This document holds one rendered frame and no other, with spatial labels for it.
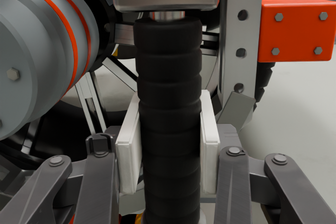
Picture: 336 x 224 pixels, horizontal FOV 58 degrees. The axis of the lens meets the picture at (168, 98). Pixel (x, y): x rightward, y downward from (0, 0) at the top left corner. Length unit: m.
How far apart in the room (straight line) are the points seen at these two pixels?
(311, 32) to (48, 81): 0.29
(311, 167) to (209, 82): 1.32
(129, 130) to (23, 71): 0.13
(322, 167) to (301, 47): 1.40
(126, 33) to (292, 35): 0.24
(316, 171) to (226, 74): 1.37
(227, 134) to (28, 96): 0.16
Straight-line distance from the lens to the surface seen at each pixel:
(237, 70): 0.39
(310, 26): 0.40
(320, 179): 1.67
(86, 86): 0.52
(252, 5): 0.38
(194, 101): 0.16
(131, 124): 0.16
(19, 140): 0.62
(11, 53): 0.26
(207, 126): 0.15
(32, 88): 0.26
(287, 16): 0.39
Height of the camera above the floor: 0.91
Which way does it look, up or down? 21 degrees down
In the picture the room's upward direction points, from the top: 2 degrees counter-clockwise
